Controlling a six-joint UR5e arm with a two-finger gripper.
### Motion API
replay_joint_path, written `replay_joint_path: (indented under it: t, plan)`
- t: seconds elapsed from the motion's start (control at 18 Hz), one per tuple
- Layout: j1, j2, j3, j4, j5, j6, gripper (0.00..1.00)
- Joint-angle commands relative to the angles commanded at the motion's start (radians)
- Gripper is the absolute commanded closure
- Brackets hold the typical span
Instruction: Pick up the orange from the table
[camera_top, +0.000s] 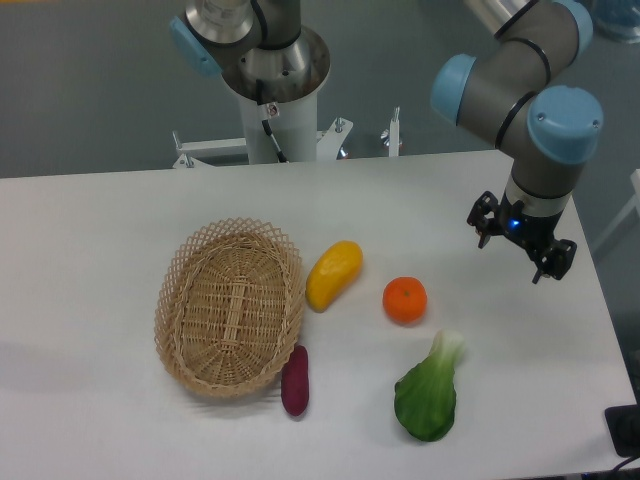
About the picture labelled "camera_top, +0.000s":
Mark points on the yellow mango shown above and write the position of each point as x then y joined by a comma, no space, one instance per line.
335,270

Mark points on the black device at table edge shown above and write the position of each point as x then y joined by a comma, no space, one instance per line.
623,426

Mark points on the white frame at right edge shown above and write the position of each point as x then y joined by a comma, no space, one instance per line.
621,224

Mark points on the purple sweet potato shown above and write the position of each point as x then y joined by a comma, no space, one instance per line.
295,390

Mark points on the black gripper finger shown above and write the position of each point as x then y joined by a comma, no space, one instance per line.
553,260
482,218

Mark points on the blue object top right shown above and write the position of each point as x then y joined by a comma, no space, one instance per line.
618,19

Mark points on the woven wicker basket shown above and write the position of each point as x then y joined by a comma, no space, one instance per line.
230,308

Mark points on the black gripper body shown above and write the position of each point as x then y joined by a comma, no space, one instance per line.
529,221

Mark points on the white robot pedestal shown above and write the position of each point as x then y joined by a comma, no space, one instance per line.
276,92

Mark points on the green bok choy leaf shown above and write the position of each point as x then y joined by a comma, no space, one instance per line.
425,397

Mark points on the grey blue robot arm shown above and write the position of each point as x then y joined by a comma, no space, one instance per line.
508,100

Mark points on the orange tangerine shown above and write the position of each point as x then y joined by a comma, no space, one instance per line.
405,300

